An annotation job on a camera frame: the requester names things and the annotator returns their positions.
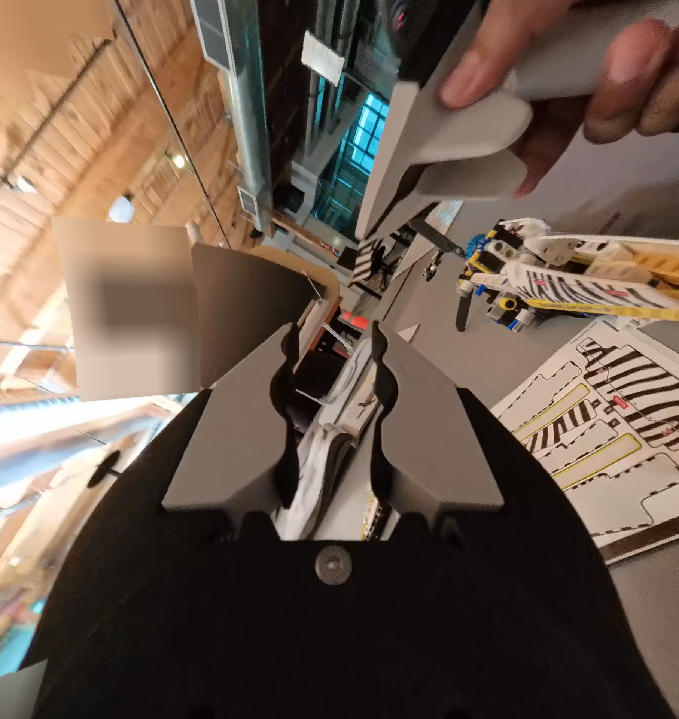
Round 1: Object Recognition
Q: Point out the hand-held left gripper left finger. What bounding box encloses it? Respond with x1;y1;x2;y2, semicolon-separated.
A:
161;324;300;534

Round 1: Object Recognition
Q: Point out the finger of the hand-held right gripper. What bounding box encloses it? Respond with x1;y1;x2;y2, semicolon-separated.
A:
355;0;534;238
373;153;529;232

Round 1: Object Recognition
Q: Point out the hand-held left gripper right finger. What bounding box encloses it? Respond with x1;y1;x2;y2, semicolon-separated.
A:
370;322;504;531

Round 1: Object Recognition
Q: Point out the zebra sticker sheet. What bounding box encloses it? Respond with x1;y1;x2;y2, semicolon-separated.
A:
488;317;679;565

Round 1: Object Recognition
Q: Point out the lego instruction booklet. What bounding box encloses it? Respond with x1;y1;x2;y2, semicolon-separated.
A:
275;331;386;541

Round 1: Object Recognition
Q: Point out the zebra striped lego helicopter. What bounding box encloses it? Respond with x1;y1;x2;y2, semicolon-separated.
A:
409;216;679;336

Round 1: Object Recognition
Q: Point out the person's right hand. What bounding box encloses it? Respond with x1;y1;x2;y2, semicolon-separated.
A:
438;0;679;198

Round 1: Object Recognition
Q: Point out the large printed cardboard sheet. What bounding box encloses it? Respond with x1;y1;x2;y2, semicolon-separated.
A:
398;199;465;276

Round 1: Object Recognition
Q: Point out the hanging white paper sign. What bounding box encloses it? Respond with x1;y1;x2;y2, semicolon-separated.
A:
301;31;344;87

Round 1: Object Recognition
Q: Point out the black pole with round disc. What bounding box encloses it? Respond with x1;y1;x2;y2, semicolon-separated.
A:
86;449;122;489

